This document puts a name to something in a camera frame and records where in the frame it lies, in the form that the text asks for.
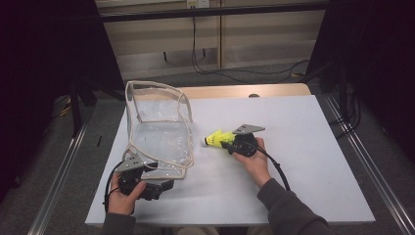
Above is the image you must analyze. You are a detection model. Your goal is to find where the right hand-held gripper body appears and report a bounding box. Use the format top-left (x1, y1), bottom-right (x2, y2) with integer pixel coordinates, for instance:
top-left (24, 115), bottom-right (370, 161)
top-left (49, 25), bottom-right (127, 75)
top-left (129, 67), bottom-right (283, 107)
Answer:
top-left (232, 123), bottom-right (266, 158)

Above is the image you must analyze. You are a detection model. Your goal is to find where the white wall socket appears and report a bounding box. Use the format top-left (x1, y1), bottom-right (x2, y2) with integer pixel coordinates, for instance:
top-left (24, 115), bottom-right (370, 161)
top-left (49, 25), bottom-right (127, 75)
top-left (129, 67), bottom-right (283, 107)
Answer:
top-left (186, 0), bottom-right (210, 9)

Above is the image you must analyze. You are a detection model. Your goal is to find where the aluminium floor rail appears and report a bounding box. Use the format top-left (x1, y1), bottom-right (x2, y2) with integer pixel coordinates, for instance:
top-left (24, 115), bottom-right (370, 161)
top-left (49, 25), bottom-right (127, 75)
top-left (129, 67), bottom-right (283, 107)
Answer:
top-left (27, 121), bottom-right (91, 235)
top-left (324, 94), bottom-right (415, 235)

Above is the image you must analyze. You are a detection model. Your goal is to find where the white board sheet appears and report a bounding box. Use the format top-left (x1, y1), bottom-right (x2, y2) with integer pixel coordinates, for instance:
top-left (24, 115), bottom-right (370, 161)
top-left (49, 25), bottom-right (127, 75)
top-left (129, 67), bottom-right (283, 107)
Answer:
top-left (85, 95), bottom-right (376, 226)

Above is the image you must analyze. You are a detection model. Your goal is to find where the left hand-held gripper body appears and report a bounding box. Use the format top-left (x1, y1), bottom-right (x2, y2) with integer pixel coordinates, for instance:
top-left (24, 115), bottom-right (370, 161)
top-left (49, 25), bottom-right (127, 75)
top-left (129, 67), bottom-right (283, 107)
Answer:
top-left (115, 154), bottom-right (163, 201)

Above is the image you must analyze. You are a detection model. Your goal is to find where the black metal stand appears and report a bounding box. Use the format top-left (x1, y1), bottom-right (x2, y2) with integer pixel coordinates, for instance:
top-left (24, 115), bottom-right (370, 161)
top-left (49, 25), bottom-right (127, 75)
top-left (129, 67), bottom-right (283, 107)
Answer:
top-left (69, 76), bottom-right (99, 138)

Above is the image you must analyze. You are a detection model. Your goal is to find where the long black floor cable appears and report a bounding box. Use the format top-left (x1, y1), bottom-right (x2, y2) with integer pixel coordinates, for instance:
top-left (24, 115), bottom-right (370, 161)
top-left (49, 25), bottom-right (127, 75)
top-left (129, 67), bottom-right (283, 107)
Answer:
top-left (190, 8), bottom-right (311, 84)

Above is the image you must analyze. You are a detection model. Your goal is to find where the yellow cable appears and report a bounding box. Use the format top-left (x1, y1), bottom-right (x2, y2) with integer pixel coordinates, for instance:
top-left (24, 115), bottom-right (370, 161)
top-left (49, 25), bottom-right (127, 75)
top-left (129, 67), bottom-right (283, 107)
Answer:
top-left (58, 97), bottom-right (73, 118)

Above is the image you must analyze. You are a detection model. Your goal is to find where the black horizontal bar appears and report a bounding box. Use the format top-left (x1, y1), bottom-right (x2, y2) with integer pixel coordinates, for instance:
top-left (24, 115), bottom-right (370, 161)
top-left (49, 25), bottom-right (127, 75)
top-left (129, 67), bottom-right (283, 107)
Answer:
top-left (99, 2), bottom-right (331, 24)

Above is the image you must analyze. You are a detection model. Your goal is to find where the hand-held gripper black cable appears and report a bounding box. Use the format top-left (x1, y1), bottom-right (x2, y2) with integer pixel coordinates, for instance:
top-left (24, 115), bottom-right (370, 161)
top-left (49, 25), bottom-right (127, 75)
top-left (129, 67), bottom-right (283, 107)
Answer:
top-left (104, 161), bottom-right (126, 213)
top-left (257, 146), bottom-right (292, 192)

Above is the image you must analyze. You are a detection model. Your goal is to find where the person's left hand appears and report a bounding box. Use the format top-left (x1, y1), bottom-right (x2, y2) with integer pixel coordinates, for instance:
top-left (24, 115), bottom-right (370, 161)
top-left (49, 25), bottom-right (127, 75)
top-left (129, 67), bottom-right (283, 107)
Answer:
top-left (108, 181), bottom-right (149, 215)

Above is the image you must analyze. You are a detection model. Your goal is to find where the clear bag with beige trim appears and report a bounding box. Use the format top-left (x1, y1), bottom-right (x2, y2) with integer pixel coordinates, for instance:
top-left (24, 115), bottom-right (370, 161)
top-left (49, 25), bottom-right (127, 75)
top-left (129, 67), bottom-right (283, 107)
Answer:
top-left (122, 80), bottom-right (196, 181)

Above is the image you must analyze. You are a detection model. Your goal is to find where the right hand-held gripper black cable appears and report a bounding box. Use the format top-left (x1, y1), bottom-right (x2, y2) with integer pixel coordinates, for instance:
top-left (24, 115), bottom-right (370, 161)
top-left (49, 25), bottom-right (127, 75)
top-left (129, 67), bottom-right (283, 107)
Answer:
top-left (257, 146), bottom-right (292, 192)

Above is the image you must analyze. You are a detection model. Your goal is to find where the bundle of black cables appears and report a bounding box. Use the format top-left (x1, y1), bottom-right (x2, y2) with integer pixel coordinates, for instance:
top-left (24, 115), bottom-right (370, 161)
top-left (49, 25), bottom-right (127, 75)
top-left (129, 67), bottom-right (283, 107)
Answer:
top-left (327, 82), bottom-right (362, 140)

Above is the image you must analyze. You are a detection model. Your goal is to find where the person's left leg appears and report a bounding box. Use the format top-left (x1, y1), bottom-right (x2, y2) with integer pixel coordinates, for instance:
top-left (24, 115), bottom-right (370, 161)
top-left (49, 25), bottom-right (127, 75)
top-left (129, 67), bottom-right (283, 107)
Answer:
top-left (169, 226), bottom-right (216, 235)

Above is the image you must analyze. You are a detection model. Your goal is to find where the dark curtain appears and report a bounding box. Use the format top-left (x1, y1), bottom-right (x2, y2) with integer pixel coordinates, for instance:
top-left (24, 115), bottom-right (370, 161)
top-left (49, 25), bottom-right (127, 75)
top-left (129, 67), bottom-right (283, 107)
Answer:
top-left (306, 0), bottom-right (415, 161)
top-left (0, 0), bottom-right (125, 204)

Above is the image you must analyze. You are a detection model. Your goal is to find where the person's right hand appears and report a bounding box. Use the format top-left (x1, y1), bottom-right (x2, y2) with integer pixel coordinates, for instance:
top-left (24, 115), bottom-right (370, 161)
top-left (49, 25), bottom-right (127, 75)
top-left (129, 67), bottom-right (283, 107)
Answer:
top-left (232, 136), bottom-right (273, 190)

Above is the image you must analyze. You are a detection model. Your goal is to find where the left hand-held gripper black cable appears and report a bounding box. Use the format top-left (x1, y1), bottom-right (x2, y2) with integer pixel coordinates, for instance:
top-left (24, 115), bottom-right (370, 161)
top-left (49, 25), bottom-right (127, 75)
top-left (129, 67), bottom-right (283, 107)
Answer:
top-left (104, 161), bottom-right (126, 213)

